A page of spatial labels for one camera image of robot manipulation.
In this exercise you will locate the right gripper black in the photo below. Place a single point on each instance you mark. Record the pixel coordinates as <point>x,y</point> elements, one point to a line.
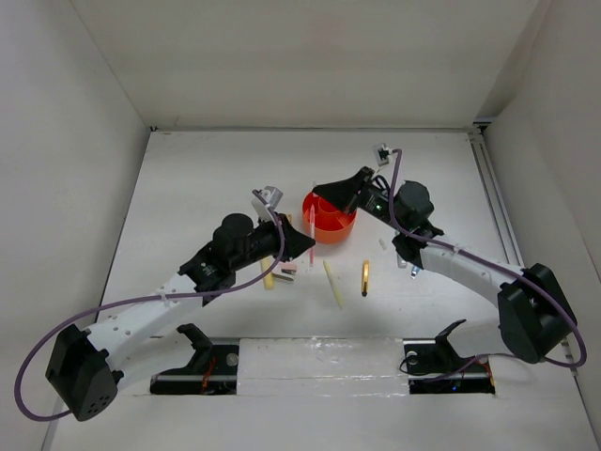
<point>345,193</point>

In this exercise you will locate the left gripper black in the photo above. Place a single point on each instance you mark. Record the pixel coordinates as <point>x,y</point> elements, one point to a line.
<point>295,242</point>

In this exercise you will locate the pink highlighter pen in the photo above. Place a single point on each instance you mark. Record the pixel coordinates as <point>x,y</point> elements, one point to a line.
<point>312,226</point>

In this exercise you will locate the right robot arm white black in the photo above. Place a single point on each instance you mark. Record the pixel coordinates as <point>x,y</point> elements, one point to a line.
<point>534,316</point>

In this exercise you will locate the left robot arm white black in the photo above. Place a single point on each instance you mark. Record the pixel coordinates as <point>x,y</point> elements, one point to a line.
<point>88,367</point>

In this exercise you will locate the thick yellow highlighter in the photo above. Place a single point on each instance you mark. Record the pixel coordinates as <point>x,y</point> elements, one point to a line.
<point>268,280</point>

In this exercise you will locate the pink white stapler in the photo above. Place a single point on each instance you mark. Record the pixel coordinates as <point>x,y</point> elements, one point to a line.
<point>285,271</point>

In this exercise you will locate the orange round divided container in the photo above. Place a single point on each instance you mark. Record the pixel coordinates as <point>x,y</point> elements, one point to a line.
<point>331,225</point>

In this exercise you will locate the gold black pen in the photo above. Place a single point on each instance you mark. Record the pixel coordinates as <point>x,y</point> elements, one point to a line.
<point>365,278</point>

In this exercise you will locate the pale green white highlighter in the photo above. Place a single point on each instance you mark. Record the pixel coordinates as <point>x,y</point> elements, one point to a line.
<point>402,264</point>

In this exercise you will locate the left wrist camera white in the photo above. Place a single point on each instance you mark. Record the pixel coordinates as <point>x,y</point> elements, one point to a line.
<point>265,200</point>

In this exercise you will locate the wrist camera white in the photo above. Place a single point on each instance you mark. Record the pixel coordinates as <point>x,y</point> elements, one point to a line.
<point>265,200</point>
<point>382,154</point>

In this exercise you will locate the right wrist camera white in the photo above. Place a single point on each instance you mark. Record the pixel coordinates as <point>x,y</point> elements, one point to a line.
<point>382,154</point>

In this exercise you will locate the aluminium rail right side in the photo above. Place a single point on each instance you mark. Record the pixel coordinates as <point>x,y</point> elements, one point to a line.
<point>493,193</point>

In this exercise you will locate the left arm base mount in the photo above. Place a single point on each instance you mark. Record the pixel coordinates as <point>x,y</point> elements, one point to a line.
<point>210,367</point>

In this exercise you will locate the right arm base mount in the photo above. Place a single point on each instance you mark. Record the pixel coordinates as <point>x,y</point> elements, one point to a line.
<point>433,367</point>

